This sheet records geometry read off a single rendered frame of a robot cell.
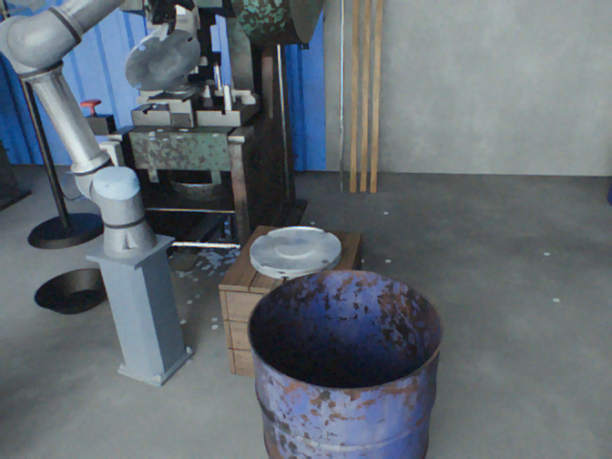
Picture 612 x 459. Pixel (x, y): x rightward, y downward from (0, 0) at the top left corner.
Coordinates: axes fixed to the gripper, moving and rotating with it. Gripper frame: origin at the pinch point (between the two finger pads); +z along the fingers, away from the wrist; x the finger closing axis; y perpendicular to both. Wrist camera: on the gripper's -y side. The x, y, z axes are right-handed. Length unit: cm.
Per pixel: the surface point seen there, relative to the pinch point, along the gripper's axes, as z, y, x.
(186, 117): 27.0, -8.0, 13.8
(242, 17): -18.1, -17.6, 13.6
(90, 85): 150, -36, -111
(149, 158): 43.3, 5.9, 17.1
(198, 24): 1.6, -17.1, -5.3
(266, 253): 11, 4, 80
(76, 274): 96, 38, 31
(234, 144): 16.7, -12.6, 36.6
